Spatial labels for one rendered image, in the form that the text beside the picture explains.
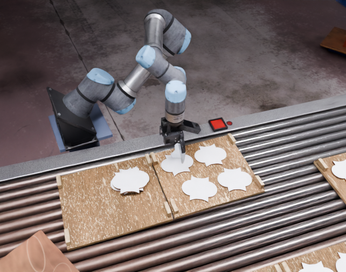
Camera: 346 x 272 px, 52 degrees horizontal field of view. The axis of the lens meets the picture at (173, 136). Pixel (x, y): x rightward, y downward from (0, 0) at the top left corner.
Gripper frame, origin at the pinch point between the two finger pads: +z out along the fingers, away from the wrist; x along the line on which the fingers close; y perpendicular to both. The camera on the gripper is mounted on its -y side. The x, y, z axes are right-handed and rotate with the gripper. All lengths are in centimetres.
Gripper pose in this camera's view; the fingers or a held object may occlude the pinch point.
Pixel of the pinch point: (177, 150)
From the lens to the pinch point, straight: 152.3
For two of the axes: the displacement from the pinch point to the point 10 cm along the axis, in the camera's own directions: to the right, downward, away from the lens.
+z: -0.3, 7.0, 7.1
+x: 3.4, 6.8, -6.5
